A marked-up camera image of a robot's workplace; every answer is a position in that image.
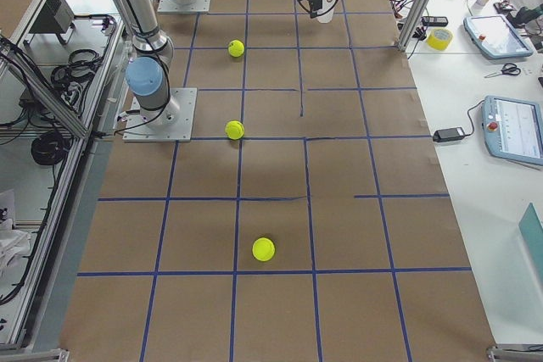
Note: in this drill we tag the black handled scissors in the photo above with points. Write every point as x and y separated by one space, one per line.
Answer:
510 69

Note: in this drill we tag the tennis ball middle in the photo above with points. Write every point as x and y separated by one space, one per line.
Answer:
234 130

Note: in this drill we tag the tennis ball far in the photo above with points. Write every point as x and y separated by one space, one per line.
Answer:
236 48

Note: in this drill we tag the tennis ball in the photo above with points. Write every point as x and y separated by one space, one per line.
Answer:
236 48
263 249
234 130

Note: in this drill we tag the teach pendant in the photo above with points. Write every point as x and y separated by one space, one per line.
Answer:
495 37
512 129

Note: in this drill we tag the black remote device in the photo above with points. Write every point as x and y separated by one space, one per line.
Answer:
434 21

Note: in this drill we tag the grey control box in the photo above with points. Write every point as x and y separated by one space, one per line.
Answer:
56 17

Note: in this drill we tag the aluminium left frame rail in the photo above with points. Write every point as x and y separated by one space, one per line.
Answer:
41 91

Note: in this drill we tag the lower teach pendant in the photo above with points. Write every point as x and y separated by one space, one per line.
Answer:
512 129

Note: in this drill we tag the aluminium frame post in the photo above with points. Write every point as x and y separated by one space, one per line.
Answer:
420 1

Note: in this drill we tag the yellow tape roll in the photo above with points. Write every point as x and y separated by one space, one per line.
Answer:
439 39

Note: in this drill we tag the black power adapter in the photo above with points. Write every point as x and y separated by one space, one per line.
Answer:
448 134

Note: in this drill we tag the tennis ball near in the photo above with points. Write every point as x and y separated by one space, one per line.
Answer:
263 249

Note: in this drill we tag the upper teach pendant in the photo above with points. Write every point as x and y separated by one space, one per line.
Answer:
495 37

